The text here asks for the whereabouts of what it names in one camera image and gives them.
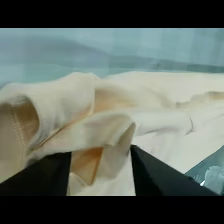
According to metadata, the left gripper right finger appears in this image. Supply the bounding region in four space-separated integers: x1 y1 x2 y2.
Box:
129 144 219 197

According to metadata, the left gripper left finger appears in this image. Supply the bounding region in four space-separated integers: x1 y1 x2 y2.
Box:
0 151 73 197

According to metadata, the cream shirt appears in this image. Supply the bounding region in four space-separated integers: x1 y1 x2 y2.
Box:
0 70 224 197

